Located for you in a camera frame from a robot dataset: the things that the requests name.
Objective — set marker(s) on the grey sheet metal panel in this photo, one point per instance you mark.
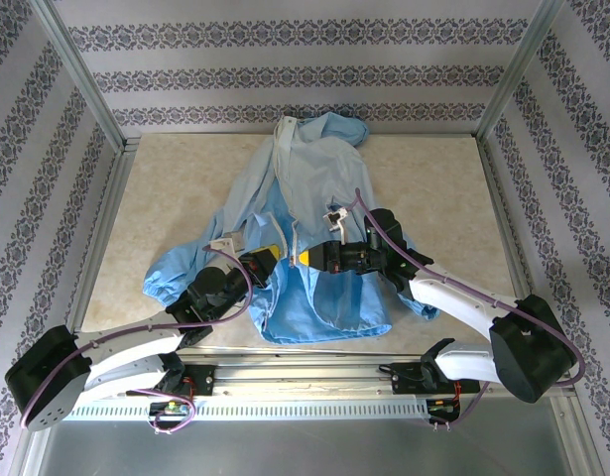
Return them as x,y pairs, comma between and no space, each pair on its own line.
304,451

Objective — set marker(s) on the right electronics board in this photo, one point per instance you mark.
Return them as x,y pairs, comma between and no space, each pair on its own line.
441,405

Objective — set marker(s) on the aluminium mounting rail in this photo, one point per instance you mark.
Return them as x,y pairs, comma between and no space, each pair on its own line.
304,377

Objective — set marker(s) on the light blue zip jacket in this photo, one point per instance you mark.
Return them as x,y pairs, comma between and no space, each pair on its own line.
324,163

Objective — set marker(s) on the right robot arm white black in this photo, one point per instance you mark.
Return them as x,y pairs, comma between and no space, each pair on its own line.
458,302

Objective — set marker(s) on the aluminium table side rail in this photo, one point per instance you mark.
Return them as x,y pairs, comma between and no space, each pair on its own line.
508,223
106,218

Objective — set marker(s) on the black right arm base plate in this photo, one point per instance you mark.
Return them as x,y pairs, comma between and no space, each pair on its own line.
406,377

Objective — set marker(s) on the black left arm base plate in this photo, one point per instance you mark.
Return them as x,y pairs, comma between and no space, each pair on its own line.
203,379

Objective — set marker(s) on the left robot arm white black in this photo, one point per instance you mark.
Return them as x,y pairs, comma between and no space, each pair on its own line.
131,354

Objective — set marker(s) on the left electronics board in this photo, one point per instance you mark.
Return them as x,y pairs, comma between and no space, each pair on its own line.
173,408

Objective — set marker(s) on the electronics board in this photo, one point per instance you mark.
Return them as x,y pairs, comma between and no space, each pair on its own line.
173,408
441,405

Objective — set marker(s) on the aluminium frame post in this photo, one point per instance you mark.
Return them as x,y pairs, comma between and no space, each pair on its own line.
79,74
518,69

